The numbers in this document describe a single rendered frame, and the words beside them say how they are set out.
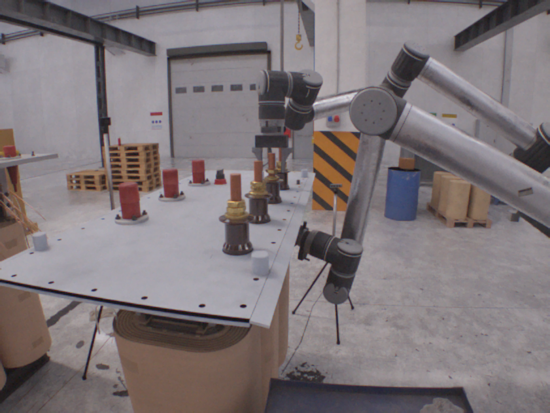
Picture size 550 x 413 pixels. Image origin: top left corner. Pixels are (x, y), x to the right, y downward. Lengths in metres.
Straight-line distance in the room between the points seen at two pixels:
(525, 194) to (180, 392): 1.22
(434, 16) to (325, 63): 9.94
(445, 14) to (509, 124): 14.00
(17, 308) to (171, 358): 1.60
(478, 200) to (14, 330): 6.19
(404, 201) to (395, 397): 5.05
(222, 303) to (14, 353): 2.12
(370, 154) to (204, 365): 0.93
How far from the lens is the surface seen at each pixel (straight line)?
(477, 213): 6.26
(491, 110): 1.95
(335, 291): 1.37
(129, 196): 1.21
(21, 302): 2.50
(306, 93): 1.39
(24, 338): 2.60
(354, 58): 6.32
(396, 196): 6.02
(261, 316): 0.63
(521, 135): 2.01
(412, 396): 1.21
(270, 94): 1.32
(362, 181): 1.33
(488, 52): 16.19
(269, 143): 1.35
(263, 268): 0.76
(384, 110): 1.03
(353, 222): 1.39
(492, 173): 1.11
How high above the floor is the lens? 1.71
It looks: 15 degrees down
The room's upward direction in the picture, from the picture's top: straight up
